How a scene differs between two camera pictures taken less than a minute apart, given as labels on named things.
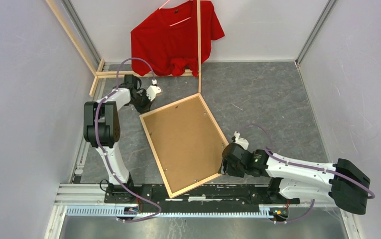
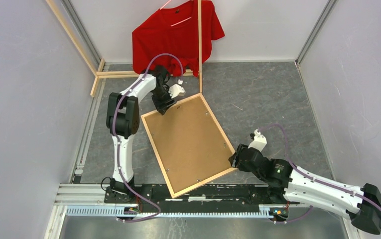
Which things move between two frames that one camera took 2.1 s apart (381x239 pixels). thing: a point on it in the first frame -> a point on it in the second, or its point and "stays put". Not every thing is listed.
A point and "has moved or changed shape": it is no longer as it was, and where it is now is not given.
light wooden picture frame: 154,154 has moved or changed shape
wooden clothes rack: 100,71 stays put
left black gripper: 148,107 -> 161,106
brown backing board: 185,143 stays put
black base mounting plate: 214,198 stays put
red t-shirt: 166,44 stays put
